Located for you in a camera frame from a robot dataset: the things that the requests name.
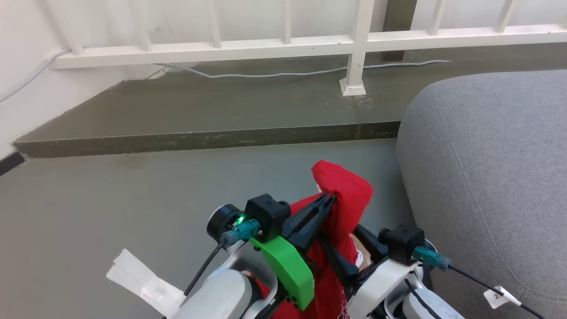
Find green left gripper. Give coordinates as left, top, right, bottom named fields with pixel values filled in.
left=249, top=192, right=336, bottom=311

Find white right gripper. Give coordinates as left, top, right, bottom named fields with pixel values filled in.
left=318, top=224, right=422, bottom=319

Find red clothing with white stripes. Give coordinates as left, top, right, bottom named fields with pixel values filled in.
left=257, top=160, right=374, bottom=319

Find grey sofa cushion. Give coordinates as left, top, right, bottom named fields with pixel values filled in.
left=396, top=70, right=567, bottom=319

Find white folded paper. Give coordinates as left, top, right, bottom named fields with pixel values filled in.
left=106, top=248, right=186, bottom=318

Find white metal railing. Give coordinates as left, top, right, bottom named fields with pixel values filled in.
left=39, top=0, right=567, bottom=97

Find black left cable teal plug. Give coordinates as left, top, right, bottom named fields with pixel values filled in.
left=183, top=219, right=261, bottom=297

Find black cable teal plug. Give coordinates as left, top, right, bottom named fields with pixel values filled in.
left=414, top=246, right=548, bottom=319
left=183, top=219, right=261, bottom=297

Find black right cable teal plug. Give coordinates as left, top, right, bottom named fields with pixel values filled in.
left=414, top=246, right=548, bottom=319

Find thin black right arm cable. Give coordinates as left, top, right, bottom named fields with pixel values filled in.
left=404, top=278, right=444, bottom=319

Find white cable tag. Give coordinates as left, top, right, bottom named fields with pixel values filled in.
left=483, top=286, right=522, bottom=310

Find grey floor cable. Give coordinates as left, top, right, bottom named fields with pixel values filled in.
left=154, top=59, right=451, bottom=79

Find white wall cable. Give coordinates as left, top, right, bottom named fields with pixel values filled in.
left=0, top=49, right=72, bottom=103

